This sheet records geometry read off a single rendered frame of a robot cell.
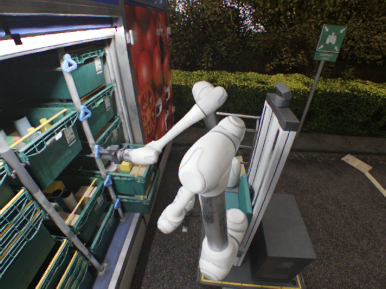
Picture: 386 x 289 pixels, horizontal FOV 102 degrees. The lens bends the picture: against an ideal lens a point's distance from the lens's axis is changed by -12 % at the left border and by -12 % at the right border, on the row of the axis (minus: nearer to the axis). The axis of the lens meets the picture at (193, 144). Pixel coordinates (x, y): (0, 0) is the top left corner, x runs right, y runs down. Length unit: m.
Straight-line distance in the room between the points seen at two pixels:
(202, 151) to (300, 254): 1.18
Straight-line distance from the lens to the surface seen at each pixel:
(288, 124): 0.79
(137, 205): 1.69
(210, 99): 1.04
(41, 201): 1.01
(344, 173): 3.98
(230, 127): 0.62
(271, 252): 1.46
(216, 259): 0.94
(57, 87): 1.28
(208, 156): 0.51
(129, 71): 1.45
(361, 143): 5.12
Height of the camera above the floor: 2.10
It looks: 35 degrees down
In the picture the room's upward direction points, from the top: straight up
